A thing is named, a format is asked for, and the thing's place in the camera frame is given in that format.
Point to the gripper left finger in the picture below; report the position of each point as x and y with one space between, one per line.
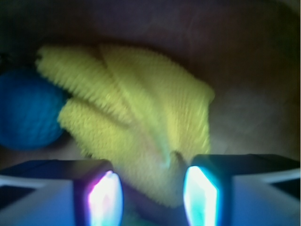
61 193

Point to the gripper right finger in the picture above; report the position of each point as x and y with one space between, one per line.
242 190

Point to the yellow cloth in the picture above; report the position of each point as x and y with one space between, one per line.
135 107

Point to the blue felt ball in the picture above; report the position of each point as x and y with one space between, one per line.
29 108

